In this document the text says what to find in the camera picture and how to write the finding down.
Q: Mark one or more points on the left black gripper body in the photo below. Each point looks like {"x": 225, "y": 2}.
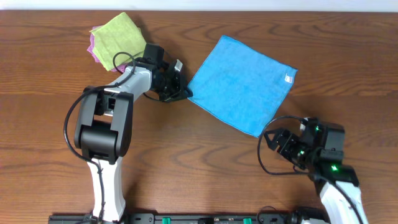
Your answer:
{"x": 168, "y": 87}

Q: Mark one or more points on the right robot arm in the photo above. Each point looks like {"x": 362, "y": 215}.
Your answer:
{"x": 317, "y": 152}

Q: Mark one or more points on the green folded cloth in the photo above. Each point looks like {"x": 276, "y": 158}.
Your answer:
{"x": 134, "y": 39}

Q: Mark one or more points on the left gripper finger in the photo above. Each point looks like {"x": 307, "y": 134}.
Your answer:
{"x": 188, "y": 92}
{"x": 177, "y": 97}

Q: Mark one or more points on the blue microfiber cloth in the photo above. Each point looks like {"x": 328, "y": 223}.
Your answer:
{"x": 240, "y": 86}

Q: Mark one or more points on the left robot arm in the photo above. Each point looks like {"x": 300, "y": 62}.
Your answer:
{"x": 103, "y": 129}

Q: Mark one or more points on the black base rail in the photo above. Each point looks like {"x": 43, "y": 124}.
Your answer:
{"x": 266, "y": 218}

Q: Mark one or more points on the purple folded cloth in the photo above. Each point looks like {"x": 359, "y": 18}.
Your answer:
{"x": 105, "y": 42}

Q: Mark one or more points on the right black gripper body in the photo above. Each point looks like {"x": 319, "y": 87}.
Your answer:
{"x": 299, "y": 153}

